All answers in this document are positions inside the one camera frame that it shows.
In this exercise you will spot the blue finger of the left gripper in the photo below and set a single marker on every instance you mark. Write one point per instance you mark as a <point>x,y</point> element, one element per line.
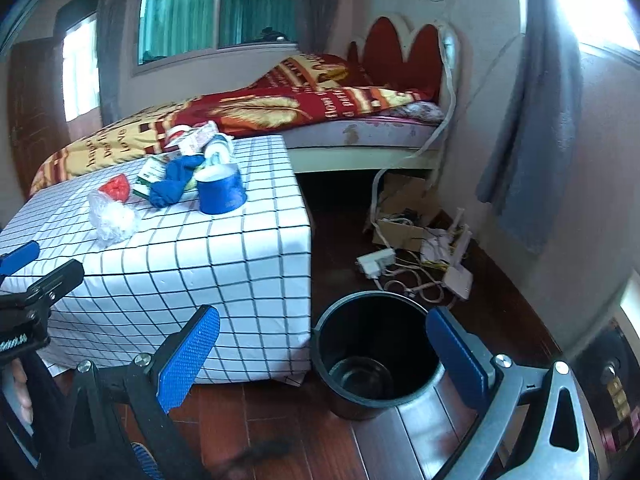
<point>13,261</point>
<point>49,289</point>

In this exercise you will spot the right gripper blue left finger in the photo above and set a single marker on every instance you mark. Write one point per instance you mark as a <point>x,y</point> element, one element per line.
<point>161,381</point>

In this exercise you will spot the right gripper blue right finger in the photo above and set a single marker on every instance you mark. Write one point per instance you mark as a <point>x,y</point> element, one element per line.
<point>472,368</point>

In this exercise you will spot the clear plastic bag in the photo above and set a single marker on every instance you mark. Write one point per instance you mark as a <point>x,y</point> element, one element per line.
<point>113,221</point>

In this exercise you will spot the red plastic bag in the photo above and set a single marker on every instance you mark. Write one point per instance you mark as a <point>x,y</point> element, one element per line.
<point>117,188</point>

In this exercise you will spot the blue cloth rag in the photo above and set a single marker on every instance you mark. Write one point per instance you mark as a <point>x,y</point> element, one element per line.
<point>179,172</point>

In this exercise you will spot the green carton box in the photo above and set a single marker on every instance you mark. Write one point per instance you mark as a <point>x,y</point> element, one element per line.
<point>153,170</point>

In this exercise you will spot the red paper cup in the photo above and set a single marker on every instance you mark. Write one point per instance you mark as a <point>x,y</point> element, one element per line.
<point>174,135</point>

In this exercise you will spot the white red carton box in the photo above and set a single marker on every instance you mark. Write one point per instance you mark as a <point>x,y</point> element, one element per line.
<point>193,141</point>

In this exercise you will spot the blue patterned paper cup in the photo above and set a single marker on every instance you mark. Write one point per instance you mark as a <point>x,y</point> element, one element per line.
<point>219,150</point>

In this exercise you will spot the black trash bin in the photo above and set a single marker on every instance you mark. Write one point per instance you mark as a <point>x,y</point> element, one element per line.
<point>371,352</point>

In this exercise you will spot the person's left hand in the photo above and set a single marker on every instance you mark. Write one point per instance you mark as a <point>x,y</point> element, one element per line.
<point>21,391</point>

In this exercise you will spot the white wifi router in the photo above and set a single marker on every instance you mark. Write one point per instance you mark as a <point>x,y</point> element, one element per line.
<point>456,278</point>

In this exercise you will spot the white grid tablecloth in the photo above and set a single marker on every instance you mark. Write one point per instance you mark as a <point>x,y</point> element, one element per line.
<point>252,264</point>

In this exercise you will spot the white power strip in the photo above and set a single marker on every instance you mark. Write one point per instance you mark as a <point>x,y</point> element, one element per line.
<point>374,264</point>

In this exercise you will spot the brown wooden door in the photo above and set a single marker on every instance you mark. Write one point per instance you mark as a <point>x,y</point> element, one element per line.
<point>37,124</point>

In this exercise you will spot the cardboard box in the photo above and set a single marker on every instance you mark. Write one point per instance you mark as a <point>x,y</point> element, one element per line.
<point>406,206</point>

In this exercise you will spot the blue grey curtain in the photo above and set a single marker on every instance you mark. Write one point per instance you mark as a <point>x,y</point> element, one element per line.
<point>525,178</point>

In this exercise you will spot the grey bed mattress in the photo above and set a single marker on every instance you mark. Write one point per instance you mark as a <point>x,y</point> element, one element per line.
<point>408,126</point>

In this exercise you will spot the red yellow bed blanket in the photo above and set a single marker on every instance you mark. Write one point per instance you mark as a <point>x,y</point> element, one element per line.
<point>301,90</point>

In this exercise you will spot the window with green curtain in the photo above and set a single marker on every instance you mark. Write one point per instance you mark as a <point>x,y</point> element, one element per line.
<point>178,28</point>

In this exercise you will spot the red heart headboard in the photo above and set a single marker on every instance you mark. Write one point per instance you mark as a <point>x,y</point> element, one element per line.
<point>397,55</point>

